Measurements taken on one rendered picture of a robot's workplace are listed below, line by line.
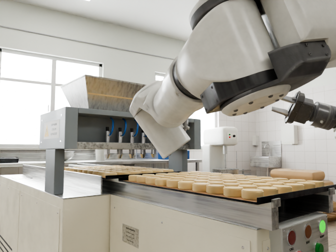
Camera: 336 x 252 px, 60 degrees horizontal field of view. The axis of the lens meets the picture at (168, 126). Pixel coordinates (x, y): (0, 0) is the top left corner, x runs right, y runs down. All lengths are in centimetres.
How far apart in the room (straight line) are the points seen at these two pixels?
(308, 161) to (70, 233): 486
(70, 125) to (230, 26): 91
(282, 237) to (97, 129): 86
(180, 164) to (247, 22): 133
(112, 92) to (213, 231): 76
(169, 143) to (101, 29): 436
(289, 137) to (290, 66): 539
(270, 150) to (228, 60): 578
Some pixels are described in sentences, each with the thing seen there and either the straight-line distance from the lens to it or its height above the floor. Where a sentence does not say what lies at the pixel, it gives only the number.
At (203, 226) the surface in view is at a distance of 83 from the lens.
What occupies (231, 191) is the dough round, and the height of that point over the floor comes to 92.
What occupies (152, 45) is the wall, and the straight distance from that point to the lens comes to 513.
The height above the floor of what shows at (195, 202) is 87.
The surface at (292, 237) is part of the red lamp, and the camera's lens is 78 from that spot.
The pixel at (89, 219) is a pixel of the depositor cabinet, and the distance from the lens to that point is 122.
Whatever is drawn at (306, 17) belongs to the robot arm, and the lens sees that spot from 33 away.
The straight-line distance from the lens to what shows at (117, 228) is 120.
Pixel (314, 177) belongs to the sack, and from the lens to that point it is 475.
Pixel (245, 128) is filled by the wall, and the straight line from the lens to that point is 615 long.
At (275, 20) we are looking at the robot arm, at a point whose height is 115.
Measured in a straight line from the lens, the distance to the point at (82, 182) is 138.
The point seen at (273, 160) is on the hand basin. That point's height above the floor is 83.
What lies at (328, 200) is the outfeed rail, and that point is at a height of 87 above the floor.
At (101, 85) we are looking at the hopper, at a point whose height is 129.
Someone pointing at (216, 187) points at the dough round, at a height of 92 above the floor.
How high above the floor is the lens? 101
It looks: 5 degrees up
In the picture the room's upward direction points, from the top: straight up
